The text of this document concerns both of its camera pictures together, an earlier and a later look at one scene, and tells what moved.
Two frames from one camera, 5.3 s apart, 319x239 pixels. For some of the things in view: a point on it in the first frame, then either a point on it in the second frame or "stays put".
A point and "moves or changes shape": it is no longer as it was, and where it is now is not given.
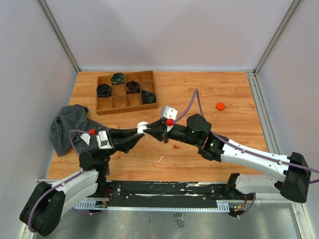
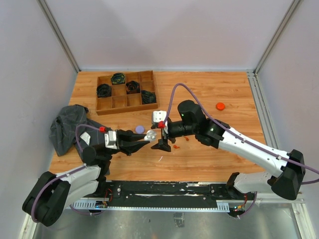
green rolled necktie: x=118 y=78 stays put
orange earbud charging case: x=220 y=106 stays put
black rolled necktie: x=103 y=90 stays put
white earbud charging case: x=141 y=126 moves or changes shape
